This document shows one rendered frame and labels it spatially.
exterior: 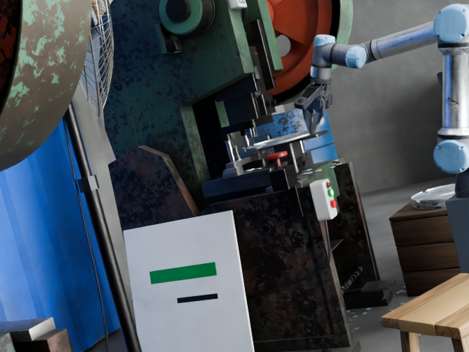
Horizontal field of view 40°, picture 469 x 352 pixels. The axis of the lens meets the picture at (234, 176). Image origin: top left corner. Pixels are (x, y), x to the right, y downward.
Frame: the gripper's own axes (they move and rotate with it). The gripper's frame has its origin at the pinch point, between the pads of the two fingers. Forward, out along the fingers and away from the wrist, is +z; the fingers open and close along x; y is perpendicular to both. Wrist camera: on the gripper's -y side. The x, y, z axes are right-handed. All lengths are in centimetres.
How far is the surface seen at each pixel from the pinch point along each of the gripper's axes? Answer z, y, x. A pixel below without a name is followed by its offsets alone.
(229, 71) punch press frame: -20.1, -19.9, 25.2
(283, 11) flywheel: -37, 35, 43
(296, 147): 8.6, 1.4, 6.6
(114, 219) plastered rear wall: 85, 12, 127
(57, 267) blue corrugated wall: 87, -40, 107
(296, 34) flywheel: -28, 36, 36
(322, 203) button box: 16.9, -20.8, -21.2
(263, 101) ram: -7.7, -4.7, 19.9
